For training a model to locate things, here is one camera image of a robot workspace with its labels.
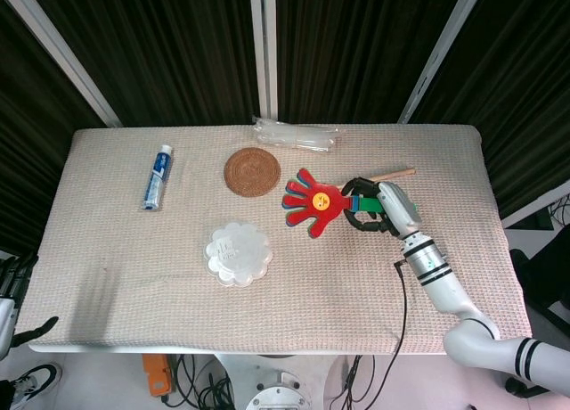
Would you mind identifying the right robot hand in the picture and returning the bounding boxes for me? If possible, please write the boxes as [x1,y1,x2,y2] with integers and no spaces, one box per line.
[340,176,422,240]

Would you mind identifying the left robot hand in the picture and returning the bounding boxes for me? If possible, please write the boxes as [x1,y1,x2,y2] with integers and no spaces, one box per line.
[12,316,60,348]

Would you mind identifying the red hand-shaped clapper toy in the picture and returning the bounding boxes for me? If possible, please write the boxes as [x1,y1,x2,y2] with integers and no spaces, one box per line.
[281,168,419,241]

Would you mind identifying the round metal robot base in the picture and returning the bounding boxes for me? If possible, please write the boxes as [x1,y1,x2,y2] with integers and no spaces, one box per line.
[244,369,313,410]

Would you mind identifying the orange box device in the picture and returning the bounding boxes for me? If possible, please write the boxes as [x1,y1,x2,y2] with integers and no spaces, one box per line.
[142,354,173,397]

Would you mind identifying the wooden stick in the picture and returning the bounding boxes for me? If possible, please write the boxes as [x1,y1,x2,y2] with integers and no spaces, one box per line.
[369,167,417,184]

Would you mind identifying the black white sneaker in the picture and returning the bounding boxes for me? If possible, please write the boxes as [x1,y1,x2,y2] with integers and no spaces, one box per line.
[8,363,62,410]

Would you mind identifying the pack of clear straws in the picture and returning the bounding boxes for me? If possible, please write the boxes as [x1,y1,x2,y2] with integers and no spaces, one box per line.
[251,114,342,153]

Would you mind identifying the round woven brown coaster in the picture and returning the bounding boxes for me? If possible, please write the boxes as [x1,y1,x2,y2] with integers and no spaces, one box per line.
[223,146,282,198]

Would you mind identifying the beige waffle tablecloth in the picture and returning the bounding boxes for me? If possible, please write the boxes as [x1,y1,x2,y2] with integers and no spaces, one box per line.
[27,124,533,356]

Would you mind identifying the black chair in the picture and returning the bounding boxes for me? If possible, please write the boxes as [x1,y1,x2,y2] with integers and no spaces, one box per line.
[509,248,570,335]

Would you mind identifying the white flower-shaped plastic palette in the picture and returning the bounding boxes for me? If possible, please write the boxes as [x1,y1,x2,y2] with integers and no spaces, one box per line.
[203,221,273,288]

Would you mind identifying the blue white toothpaste tube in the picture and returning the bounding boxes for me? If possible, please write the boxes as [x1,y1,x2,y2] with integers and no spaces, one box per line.
[140,144,175,212]

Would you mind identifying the dark pleated curtain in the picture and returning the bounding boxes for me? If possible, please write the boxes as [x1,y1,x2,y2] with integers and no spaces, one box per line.
[0,0,570,259]

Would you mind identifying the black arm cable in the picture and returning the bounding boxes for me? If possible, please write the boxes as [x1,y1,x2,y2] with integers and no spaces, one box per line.
[342,258,409,410]

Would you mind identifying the white slanted frame post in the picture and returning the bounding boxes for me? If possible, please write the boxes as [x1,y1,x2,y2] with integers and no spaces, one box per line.
[0,0,122,128]
[397,0,489,125]

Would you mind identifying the black floor cable bundle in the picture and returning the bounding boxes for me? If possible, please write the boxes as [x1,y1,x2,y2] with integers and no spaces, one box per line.
[162,354,235,410]

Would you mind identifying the white upright frame post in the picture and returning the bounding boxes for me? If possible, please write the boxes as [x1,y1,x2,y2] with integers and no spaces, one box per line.
[248,0,280,121]

